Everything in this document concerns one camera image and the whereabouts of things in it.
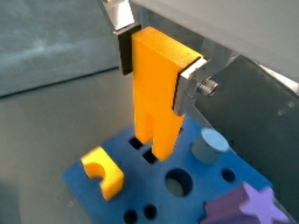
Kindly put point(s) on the purple star prism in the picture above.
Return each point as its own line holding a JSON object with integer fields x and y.
{"x": 244, "y": 206}

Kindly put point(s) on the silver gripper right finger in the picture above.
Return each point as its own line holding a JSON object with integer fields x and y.
{"x": 195, "y": 78}

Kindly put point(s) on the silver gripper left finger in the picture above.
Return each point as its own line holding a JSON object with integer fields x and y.
{"x": 125, "y": 27}

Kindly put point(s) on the yellow double-square fork block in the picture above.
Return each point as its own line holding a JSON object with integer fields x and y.
{"x": 159, "y": 57}

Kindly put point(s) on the yellow arch-notch block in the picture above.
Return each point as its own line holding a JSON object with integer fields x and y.
{"x": 100, "y": 166}

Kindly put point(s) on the light blue cylinder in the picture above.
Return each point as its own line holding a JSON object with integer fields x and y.
{"x": 209, "y": 146}

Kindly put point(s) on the blue foam peg board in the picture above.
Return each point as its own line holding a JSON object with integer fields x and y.
{"x": 164, "y": 192}

